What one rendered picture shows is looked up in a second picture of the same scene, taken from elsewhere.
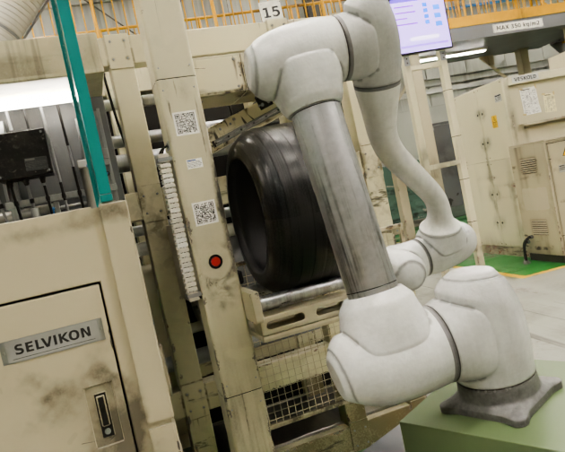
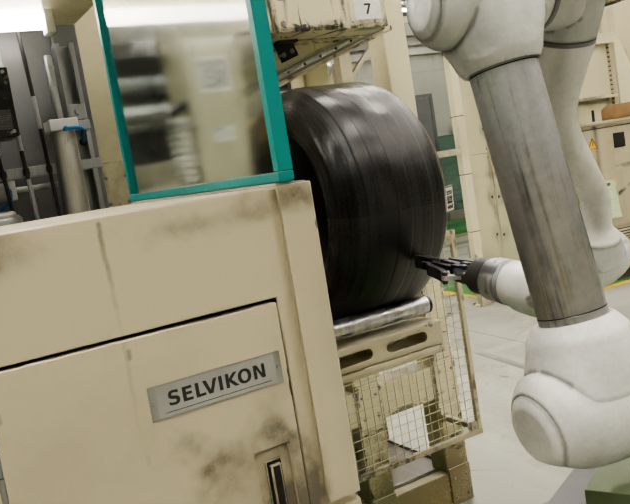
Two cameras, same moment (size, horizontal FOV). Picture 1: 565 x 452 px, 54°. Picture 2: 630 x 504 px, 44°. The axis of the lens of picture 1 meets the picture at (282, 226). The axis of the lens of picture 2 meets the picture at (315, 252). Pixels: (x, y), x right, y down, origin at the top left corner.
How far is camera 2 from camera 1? 0.42 m
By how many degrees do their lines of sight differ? 11
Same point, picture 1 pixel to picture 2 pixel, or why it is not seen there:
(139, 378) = (321, 438)
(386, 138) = (567, 113)
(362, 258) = (574, 272)
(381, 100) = (574, 61)
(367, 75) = (565, 26)
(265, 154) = (333, 126)
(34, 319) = (194, 353)
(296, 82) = (496, 28)
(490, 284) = not seen: outside the picture
